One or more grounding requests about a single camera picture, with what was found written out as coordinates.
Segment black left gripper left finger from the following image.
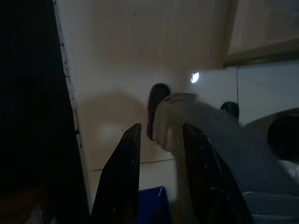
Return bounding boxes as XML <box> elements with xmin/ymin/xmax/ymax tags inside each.
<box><xmin>90</xmin><ymin>123</ymin><xmax>142</xmax><ymax>224</ymax></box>

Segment grey robot right leg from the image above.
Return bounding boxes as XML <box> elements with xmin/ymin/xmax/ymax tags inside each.
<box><xmin>221</xmin><ymin>101</ymin><xmax>299</xmax><ymax>164</ymax></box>

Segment grey robot leg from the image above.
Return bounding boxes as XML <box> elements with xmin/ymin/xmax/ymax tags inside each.
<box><xmin>147</xmin><ymin>83</ymin><xmax>299</xmax><ymax>224</ymax></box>
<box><xmin>221</xmin><ymin>101</ymin><xmax>299</xmax><ymax>164</ymax></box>

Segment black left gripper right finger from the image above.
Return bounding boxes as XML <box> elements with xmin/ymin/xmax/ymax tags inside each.
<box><xmin>182</xmin><ymin>123</ymin><xmax>254</xmax><ymax>224</ymax></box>

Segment blue dustpan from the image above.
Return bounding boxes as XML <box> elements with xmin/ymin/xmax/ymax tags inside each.
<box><xmin>139</xmin><ymin>186</ymin><xmax>172</xmax><ymax>224</ymax></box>

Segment grey robot left leg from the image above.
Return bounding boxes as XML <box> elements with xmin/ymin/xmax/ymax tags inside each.
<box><xmin>147</xmin><ymin>83</ymin><xmax>299</xmax><ymax>224</ymax></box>

